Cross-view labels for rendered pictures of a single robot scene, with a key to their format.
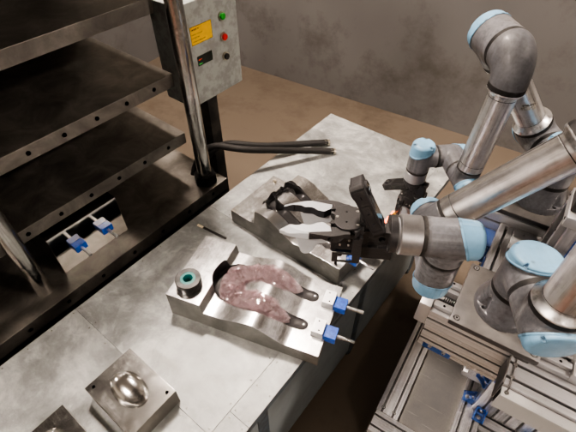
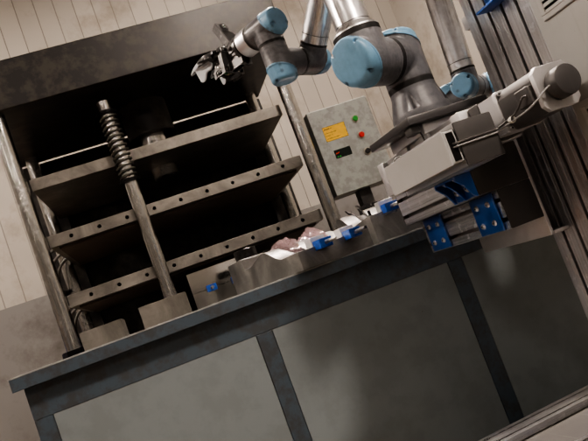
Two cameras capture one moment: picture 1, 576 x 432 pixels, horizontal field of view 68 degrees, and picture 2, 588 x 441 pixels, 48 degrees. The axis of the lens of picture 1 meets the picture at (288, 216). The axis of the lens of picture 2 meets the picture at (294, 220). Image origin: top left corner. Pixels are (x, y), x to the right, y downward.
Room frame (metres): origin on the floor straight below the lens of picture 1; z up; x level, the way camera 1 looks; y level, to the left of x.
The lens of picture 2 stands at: (-0.90, -1.29, 0.78)
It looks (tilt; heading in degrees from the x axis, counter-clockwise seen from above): 5 degrees up; 39
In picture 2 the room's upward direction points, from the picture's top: 20 degrees counter-clockwise
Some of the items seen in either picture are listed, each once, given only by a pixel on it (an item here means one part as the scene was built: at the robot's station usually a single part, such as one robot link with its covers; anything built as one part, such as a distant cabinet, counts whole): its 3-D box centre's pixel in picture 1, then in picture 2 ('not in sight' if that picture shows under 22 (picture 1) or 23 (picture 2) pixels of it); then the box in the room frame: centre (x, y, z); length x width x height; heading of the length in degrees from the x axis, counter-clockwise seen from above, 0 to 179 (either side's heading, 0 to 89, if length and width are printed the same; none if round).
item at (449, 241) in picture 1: (449, 239); (266, 29); (0.51, -0.30, 1.43); 0.11 x 0.08 x 0.09; 83
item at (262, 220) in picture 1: (303, 218); (383, 221); (1.11, -0.06, 0.87); 0.50 x 0.26 x 0.14; 52
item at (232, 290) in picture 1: (258, 286); (293, 243); (0.78, 0.09, 0.90); 0.26 x 0.18 x 0.08; 69
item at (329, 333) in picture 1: (333, 335); (324, 242); (0.63, -0.14, 0.86); 0.13 x 0.05 x 0.05; 69
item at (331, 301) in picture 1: (343, 306); (353, 232); (0.73, -0.18, 0.86); 0.13 x 0.05 x 0.05; 69
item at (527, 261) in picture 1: (529, 272); (398, 59); (0.61, -0.57, 1.20); 0.13 x 0.12 x 0.14; 173
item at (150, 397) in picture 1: (133, 394); (165, 311); (0.46, 0.43, 0.84); 0.20 x 0.15 x 0.07; 52
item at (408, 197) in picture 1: (412, 192); not in sight; (1.12, -0.45, 0.98); 0.09 x 0.08 x 0.12; 52
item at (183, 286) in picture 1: (189, 281); (245, 254); (0.78, 0.31, 0.93); 0.08 x 0.08 x 0.04
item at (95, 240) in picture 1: (52, 205); (220, 287); (1.18, 0.91, 0.87); 0.50 x 0.27 x 0.17; 52
